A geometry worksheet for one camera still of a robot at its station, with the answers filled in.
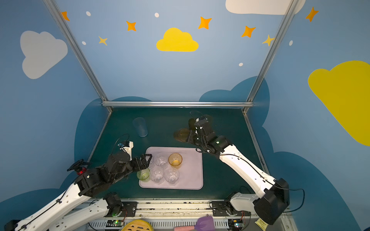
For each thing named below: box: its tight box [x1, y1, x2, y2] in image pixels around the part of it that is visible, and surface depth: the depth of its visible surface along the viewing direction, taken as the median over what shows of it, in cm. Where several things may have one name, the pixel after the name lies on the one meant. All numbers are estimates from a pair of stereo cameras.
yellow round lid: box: [120, 219, 155, 231], surface depth 69 cm
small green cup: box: [136, 167, 151, 183], surface depth 86 cm
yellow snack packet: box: [254, 217, 269, 231], surface depth 70 cm
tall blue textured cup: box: [132, 116, 149, 138], surface depth 103 cm
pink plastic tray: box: [138, 146, 204, 191], surface depth 87 cm
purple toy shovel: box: [173, 215, 216, 231], surface depth 71 cm
